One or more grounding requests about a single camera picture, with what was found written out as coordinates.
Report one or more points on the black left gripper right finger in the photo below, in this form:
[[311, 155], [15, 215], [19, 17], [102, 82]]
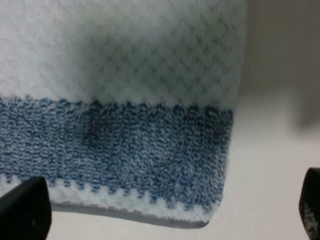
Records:
[[309, 203]]

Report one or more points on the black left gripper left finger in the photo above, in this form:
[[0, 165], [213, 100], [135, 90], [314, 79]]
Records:
[[25, 211]]

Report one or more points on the blue white striped towel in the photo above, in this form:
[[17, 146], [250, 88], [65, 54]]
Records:
[[125, 107]]

